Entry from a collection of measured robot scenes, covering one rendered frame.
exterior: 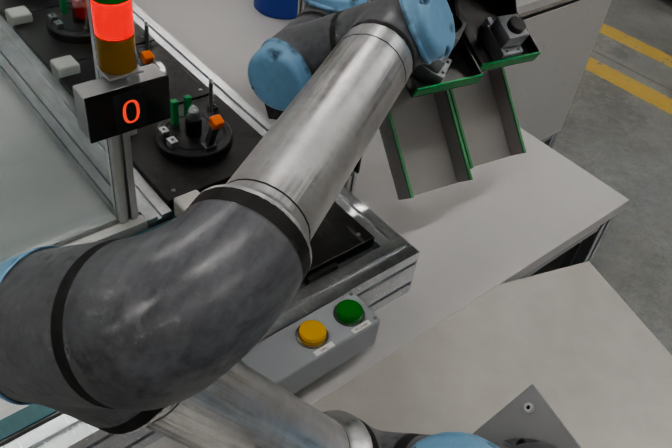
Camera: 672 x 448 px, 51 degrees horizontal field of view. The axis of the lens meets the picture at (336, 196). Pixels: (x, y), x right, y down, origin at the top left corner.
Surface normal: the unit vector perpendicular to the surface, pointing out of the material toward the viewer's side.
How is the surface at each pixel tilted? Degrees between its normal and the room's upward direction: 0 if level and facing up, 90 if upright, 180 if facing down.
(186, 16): 0
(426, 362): 0
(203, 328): 59
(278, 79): 90
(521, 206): 0
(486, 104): 45
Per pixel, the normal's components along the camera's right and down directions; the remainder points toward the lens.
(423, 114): 0.42, -0.10
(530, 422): -0.57, -0.37
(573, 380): 0.11, -0.75
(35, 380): -0.44, 0.52
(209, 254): 0.20, -0.47
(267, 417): 0.80, -0.10
